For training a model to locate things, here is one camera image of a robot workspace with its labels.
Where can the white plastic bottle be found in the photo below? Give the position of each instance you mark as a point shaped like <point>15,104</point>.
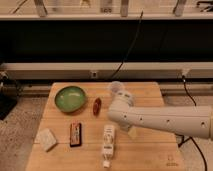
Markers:
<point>108,145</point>

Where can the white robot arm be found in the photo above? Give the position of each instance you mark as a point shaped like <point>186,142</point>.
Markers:
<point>194,121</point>

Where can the clear plastic cup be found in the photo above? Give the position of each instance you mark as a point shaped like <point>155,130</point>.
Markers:
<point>115,86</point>

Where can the small red object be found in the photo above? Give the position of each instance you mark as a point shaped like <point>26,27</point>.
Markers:
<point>97,106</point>

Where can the green bowl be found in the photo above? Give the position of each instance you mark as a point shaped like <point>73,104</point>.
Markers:
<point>70,99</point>

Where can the dark chocolate bar wrapper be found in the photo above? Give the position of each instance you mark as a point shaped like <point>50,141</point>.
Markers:
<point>75,134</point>

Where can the white sponge block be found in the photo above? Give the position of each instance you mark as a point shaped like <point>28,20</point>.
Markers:
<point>46,139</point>

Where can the dark equipment at left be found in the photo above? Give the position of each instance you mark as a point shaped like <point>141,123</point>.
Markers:
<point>7,103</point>

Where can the white wall outlet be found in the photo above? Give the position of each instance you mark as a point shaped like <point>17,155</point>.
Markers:
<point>94,74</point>

